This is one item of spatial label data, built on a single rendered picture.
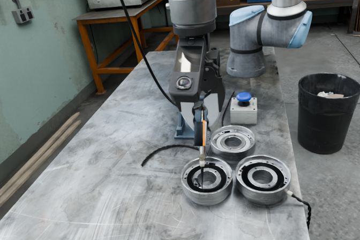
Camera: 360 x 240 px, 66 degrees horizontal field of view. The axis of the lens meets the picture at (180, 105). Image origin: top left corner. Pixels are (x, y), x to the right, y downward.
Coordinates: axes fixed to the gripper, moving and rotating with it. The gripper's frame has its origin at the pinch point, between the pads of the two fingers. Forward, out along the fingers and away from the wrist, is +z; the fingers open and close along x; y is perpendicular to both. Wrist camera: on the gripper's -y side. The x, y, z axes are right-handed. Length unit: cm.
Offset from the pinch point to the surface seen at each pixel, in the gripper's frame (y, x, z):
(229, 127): 13.6, -4.4, 9.8
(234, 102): 24.8, -5.3, 8.8
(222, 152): 4.1, -3.2, 9.9
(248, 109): 20.8, -9.2, 8.8
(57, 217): -13.7, 29.0, 13.3
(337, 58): 259, -104, 94
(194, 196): -8.2, 1.2, 10.3
